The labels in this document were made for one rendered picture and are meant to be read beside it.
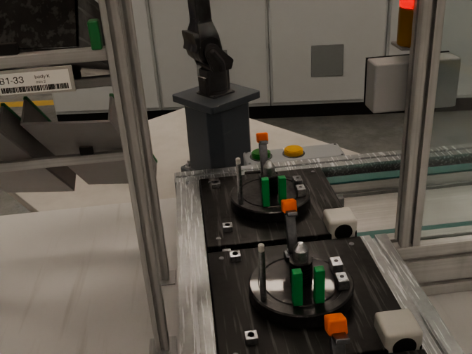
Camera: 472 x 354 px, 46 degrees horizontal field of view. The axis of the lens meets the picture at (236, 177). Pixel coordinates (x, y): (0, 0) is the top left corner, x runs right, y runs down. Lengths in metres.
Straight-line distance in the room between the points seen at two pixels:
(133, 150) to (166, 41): 3.28
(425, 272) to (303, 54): 3.11
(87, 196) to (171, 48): 2.73
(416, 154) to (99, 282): 0.58
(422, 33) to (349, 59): 3.22
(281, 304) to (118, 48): 0.37
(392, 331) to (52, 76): 0.49
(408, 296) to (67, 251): 0.65
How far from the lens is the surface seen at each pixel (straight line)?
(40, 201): 1.35
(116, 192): 1.31
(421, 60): 0.77
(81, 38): 0.70
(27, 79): 0.67
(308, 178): 1.06
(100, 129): 0.82
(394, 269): 0.85
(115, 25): 0.64
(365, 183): 1.11
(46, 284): 1.06
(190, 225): 0.96
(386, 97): 0.80
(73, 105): 4.26
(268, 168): 0.94
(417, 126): 0.80
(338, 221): 0.88
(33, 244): 1.18
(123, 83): 0.65
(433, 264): 0.93
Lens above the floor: 1.45
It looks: 27 degrees down
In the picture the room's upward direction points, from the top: 4 degrees counter-clockwise
